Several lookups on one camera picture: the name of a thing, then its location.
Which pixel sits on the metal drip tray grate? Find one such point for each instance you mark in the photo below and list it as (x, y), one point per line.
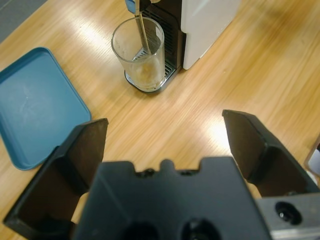
(170, 71)

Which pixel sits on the teal plastic tray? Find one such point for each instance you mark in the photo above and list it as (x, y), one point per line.
(37, 105)

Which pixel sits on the clear glass cup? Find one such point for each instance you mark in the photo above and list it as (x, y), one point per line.
(120, 50)

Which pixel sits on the white capsule coffee machine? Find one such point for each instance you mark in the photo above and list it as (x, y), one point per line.
(205, 25)

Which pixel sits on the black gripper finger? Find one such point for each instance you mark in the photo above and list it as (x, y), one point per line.
(37, 200)
(262, 162)

